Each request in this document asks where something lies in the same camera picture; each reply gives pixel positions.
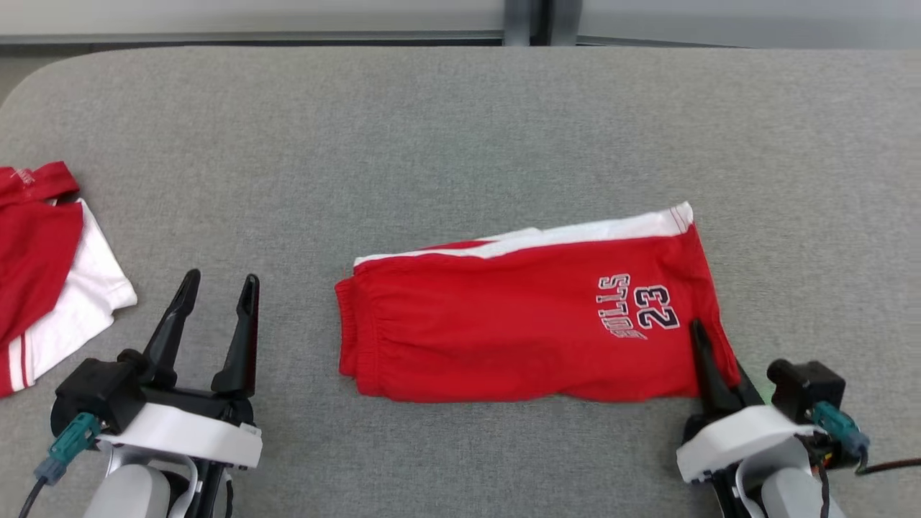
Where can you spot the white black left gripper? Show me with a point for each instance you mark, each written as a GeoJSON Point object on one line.
{"type": "Point", "coordinates": [180, 432]}

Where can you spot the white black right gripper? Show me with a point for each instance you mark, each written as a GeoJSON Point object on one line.
{"type": "Point", "coordinates": [734, 439]}

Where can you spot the red and white shirt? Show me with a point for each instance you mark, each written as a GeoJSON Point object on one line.
{"type": "Point", "coordinates": [36, 273]}

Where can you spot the red shorts with 23 print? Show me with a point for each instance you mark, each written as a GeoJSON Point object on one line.
{"type": "Point", "coordinates": [504, 324]}

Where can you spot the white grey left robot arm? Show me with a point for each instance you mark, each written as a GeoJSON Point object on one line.
{"type": "Point", "coordinates": [129, 493]}

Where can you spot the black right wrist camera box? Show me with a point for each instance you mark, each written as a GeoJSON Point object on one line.
{"type": "Point", "coordinates": [809, 388]}

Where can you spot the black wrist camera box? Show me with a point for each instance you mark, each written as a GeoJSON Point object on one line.
{"type": "Point", "coordinates": [809, 388]}
{"type": "Point", "coordinates": [97, 392]}

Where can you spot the teal right camera connector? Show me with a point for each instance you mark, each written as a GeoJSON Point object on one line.
{"type": "Point", "coordinates": [838, 428]}

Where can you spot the teal camera connector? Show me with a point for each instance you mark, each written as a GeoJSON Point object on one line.
{"type": "Point", "coordinates": [72, 442]}
{"type": "Point", "coordinates": [838, 428]}

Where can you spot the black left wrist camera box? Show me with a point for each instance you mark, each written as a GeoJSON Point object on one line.
{"type": "Point", "coordinates": [97, 392]}

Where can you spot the teal left camera connector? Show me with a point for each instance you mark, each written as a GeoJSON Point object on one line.
{"type": "Point", "coordinates": [72, 442]}

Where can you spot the grey partition base rail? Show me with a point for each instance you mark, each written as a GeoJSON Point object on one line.
{"type": "Point", "coordinates": [216, 37]}

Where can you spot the grey metal partition post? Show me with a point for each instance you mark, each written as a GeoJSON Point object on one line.
{"type": "Point", "coordinates": [540, 18]}

